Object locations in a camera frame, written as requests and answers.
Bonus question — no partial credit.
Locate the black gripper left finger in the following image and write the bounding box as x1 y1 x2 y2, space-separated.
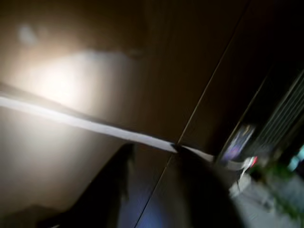
37 143 136 228

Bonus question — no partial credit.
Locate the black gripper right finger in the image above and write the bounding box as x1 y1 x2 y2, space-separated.
165 146 241 228

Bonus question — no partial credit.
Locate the green plant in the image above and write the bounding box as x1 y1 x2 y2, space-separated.
257 159 304 221

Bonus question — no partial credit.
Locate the white ribbed radiator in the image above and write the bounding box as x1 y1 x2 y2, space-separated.
255 73 304 152

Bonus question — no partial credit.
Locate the white cable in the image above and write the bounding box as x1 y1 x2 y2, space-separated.
0 91 250 172

